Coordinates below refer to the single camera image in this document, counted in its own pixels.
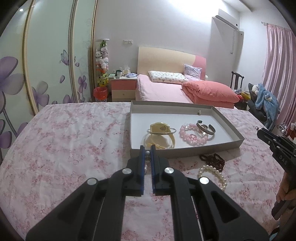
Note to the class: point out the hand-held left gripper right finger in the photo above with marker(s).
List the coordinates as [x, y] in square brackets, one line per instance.
[152, 178]

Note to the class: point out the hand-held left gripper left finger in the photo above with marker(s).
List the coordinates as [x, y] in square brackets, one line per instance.
[141, 178]

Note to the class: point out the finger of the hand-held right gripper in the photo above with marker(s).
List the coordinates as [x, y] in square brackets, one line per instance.
[272, 141]

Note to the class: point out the thin silver bangle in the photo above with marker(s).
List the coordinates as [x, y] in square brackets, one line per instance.
[159, 133]

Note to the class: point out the cream plastic bangle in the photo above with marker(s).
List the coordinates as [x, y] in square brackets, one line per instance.
[157, 127]

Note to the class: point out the grey cardboard tray box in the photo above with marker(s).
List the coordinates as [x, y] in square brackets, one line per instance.
[143, 118]

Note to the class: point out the person's right hand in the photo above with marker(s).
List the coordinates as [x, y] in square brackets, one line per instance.
[291, 187]

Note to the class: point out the metal rack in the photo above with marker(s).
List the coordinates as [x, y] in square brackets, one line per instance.
[286, 129]

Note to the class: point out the dark grey armchair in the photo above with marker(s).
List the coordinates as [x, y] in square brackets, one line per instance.
[256, 109]

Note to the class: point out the blue fleece garment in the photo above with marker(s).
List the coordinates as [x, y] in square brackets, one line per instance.
[268, 102]

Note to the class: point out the red and yellow bag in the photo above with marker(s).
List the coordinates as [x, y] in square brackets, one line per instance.
[242, 96]

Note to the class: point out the dark wooden chair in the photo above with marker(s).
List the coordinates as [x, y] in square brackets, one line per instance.
[235, 80]

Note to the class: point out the pink curtain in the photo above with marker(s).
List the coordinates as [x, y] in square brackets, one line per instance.
[281, 69]

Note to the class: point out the folded pink quilt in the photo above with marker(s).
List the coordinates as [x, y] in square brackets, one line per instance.
[212, 92]

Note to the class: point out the pink bed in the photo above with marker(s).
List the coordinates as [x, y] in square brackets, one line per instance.
[157, 91]

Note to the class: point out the pink and beige nightstand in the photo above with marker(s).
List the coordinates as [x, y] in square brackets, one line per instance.
[123, 89]

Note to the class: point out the red lined waste bin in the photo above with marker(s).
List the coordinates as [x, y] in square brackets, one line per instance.
[100, 93]

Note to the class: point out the white patterned pillow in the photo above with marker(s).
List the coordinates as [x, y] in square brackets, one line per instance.
[166, 76]

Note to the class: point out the light blue cloth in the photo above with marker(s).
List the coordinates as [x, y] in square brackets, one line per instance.
[131, 75]

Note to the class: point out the purple patterned pillow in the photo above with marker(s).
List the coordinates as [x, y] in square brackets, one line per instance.
[193, 71]

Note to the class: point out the white mug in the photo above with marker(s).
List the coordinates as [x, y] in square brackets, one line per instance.
[119, 74]

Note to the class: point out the tissue box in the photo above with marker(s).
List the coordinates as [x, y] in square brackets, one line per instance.
[127, 70]

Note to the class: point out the curtain rod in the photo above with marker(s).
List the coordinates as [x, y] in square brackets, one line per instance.
[275, 25]

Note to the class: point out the beige and pink headboard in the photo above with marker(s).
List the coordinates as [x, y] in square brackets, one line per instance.
[166, 59]

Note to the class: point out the plush toy tower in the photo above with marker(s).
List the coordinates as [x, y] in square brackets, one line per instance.
[101, 60]

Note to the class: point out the white air conditioner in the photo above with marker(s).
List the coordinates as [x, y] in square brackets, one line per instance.
[227, 19]

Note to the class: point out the floral sliding door wardrobe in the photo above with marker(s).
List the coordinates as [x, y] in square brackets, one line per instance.
[46, 58]

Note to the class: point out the wall light switch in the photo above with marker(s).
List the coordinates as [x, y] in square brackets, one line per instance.
[128, 42]

